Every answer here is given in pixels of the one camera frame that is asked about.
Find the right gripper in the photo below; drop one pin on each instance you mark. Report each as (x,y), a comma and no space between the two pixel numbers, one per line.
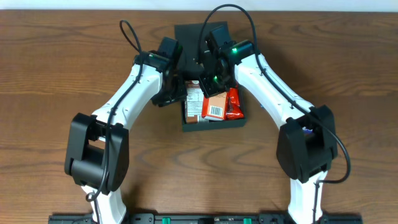
(212,89)

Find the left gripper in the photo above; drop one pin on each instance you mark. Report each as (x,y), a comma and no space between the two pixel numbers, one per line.
(181,93)

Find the brown carton with barcode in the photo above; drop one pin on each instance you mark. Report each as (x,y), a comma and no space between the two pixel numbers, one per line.
(194,103)

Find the orange carton with barcode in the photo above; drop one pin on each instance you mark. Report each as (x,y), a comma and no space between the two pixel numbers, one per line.
(214,108)

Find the red Reeses candy bag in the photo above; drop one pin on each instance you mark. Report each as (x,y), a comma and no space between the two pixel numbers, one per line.
(233,111)

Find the dark green hinged box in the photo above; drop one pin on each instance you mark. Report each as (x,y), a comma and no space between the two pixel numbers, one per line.
(187,35)

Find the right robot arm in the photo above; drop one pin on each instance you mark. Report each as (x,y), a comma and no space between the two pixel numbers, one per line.
(306,143)

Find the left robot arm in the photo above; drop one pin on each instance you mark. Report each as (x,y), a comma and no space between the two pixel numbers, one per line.
(97,155)

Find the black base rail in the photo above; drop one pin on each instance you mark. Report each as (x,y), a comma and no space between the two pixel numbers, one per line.
(265,218)

